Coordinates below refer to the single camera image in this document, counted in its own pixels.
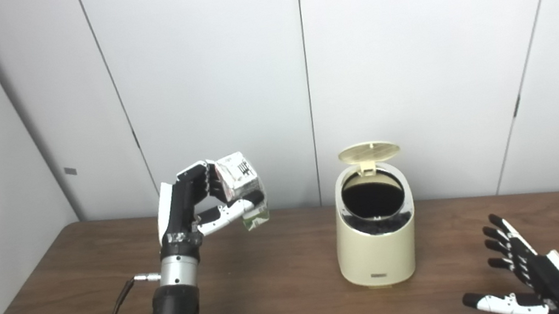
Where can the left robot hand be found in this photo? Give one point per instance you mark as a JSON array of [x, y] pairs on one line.
[[179, 210]]

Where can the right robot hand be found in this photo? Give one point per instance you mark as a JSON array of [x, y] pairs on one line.
[[546, 272]]

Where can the white green milk carton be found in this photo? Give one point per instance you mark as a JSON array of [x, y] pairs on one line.
[[241, 176]]

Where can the cream-colored bin body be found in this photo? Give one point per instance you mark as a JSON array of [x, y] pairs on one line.
[[377, 253]]

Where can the round cream bin lid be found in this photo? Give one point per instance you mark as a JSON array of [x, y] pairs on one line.
[[367, 152]]

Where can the black bin liner bag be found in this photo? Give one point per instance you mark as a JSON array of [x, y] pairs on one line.
[[378, 225]]

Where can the black wall panel hinge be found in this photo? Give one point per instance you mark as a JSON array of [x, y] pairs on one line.
[[136, 139], [516, 106]]

